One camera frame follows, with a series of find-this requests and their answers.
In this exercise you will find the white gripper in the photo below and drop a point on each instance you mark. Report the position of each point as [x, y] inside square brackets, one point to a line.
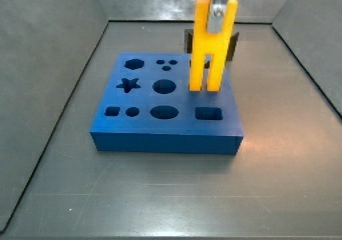
[216, 17]

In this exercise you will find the yellow double-square peg object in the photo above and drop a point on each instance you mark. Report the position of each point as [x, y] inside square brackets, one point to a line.
[210, 47]

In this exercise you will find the dark grey curved cradle block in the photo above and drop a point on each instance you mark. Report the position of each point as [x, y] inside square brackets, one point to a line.
[189, 34]

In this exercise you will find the blue shape-sorter block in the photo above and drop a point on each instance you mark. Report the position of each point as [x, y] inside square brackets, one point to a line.
[150, 114]

